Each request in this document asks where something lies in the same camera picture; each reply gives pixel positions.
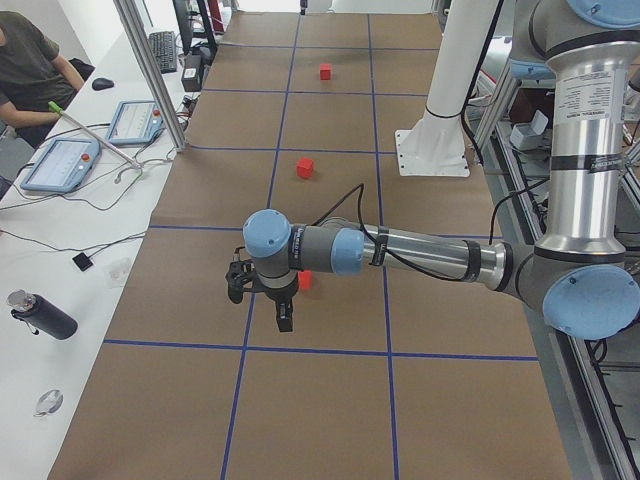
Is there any black power adapter box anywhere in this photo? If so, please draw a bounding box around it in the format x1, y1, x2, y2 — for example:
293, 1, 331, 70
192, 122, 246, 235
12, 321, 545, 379
181, 53, 203, 93

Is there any white stick green tip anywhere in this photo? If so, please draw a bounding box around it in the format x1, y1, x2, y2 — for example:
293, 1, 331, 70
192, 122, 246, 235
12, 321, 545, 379
48, 101, 142, 170

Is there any black keyboard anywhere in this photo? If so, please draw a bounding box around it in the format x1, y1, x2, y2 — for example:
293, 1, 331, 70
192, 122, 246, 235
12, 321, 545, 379
148, 31, 177, 74

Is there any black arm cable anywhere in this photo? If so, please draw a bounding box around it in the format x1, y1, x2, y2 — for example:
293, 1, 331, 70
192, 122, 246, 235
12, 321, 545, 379
309, 183, 506, 282

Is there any black water bottle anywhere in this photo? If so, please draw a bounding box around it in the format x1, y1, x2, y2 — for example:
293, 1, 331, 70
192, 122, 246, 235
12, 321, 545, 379
7, 290, 78, 340

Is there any blue teach pendant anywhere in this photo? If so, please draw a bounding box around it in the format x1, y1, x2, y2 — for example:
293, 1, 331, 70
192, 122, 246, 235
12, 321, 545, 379
106, 100, 164, 147
20, 138, 101, 193

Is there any small black square pad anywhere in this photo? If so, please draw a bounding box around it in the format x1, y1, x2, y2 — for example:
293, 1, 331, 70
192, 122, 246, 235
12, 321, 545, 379
72, 252, 94, 272

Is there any red block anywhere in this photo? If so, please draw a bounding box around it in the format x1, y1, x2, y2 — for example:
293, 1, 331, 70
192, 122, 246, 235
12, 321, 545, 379
319, 63, 332, 81
296, 157, 314, 179
298, 270, 313, 291

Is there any near blue teach pendant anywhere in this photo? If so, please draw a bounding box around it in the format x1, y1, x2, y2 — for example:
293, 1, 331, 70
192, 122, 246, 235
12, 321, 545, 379
20, 138, 101, 193

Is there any black computer mouse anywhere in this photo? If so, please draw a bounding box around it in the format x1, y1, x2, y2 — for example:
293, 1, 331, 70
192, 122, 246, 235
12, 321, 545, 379
91, 77, 115, 91

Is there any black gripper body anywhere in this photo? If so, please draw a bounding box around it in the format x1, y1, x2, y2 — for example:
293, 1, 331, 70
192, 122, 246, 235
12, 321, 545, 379
259, 278, 298, 303

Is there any far blue teach pendant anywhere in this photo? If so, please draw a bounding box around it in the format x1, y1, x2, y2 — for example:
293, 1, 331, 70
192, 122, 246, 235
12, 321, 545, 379
106, 100, 164, 147

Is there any aluminium frame post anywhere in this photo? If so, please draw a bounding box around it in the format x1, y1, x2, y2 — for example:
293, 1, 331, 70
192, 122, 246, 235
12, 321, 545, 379
113, 0, 186, 152

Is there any seated person in green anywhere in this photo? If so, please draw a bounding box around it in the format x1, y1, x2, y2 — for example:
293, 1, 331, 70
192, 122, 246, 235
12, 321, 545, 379
1, 11, 84, 148

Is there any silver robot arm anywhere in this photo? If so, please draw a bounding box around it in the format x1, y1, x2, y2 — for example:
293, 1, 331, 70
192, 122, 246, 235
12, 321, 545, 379
226, 1, 639, 340

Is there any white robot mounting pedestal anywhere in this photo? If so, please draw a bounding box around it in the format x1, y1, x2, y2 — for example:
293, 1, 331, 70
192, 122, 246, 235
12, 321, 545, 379
395, 0, 502, 178

